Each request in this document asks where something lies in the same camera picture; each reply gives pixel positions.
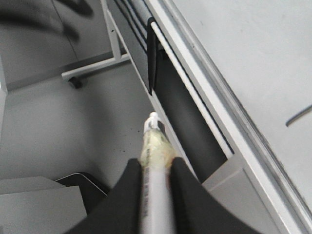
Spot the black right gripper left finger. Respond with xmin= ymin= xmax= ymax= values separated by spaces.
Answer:
xmin=67 ymin=158 xmax=141 ymax=234

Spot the white whiteboard marker pen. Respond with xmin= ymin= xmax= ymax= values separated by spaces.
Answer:
xmin=138 ymin=112 xmax=177 ymax=234

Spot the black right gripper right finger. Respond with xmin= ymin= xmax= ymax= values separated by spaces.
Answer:
xmin=170 ymin=157 xmax=258 ymax=234

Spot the white metal stand frame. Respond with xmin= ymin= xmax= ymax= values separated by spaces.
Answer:
xmin=61 ymin=0 xmax=244 ymax=191

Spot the black caster wheel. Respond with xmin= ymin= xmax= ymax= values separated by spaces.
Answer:
xmin=68 ymin=77 xmax=83 ymax=89

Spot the large white whiteboard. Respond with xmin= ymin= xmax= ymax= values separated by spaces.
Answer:
xmin=147 ymin=0 xmax=312 ymax=234

